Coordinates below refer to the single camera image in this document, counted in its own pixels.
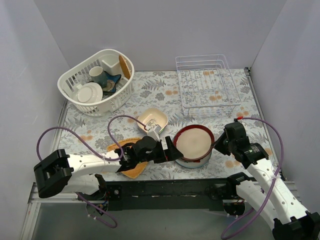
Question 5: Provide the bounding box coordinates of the red rimmed beige plate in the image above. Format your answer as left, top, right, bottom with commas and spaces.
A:
173, 124, 215, 162

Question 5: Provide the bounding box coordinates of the watermelon pattern plate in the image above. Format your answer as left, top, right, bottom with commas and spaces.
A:
175, 151, 212, 169

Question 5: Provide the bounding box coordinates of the beige square bowl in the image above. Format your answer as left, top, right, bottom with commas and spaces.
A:
137, 107, 168, 133

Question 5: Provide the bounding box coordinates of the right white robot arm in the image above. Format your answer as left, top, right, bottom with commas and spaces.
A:
212, 119, 320, 240

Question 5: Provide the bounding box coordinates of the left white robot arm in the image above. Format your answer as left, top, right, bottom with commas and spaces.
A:
33, 136, 183, 200

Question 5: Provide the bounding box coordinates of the blue star dish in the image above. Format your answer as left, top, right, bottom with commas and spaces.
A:
102, 71, 122, 94

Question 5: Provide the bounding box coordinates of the woven bamboo tray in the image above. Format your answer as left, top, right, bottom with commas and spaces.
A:
107, 137, 148, 179

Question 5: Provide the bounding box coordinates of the woven coaster in basket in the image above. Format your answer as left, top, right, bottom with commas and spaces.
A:
118, 54, 131, 80

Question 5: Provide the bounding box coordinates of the white plate in basket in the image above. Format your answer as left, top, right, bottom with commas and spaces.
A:
75, 82, 103, 104

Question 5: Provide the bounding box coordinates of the white cup in basket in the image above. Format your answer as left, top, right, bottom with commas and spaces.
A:
89, 66, 104, 82

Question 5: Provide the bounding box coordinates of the white square container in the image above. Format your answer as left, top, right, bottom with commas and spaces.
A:
100, 54, 122, 76

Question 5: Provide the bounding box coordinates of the white plastic basket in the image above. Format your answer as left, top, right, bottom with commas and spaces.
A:
57, 49, 135, 117

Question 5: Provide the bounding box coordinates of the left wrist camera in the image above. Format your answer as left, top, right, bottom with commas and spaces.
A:
147, 124, 162, 142

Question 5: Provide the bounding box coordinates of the black base frame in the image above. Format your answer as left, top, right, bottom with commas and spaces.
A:
78, 178, 246, 216

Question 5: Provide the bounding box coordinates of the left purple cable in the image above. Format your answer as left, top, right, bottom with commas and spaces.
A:
36, 114, 151, 229

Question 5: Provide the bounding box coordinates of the purple cable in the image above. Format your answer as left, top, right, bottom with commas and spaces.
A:
36, 114, 151, 229
221, 116, 285, 240

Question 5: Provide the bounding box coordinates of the white wire dish rack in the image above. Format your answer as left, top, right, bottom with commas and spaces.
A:
175, 54, 242, 118

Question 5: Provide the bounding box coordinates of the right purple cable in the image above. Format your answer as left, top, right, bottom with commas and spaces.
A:
221, 116, 285, 240

